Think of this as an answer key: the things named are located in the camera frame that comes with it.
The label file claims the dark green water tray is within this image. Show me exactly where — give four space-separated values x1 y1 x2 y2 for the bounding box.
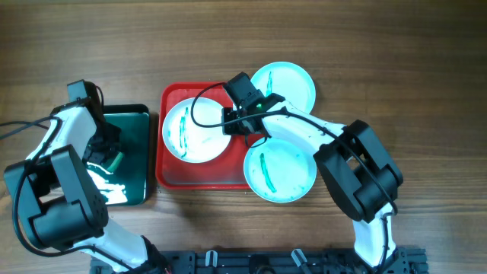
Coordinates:
85 104 150 206

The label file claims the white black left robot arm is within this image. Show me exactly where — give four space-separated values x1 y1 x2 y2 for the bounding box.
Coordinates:
4 103 170 273

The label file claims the red plastic tray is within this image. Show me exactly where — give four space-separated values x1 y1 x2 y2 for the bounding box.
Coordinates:
155 82 262 190

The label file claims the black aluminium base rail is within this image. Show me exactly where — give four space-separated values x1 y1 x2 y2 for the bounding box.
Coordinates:
89 247 430 274

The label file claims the white plate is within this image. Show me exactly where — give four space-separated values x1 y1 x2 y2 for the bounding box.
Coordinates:
251 62 317 113
243 139 317 203
161 97 231 164

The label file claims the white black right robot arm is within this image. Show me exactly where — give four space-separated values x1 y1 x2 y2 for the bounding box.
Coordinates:
221 95 403 272

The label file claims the green sponge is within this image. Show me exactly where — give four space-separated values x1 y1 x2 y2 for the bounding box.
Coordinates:
106 152 124 173

